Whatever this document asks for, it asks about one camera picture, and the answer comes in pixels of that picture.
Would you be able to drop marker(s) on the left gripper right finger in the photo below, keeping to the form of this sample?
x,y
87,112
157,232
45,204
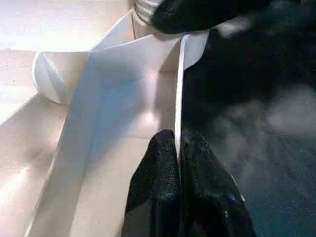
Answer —
x,y
209,197

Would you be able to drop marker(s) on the white plastic table leg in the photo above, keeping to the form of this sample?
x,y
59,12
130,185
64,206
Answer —
x,y
144,10

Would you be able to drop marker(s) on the white plastic table top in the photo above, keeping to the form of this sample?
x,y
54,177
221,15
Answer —
x,y
74,111

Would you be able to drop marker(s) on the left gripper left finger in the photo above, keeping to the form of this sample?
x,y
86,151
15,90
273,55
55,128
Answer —
x,y
153,187

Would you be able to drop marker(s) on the black mat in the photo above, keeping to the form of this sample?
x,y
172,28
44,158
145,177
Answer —
x,y
259,123

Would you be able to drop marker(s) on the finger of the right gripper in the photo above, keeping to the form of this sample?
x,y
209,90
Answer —
x,y
192,14

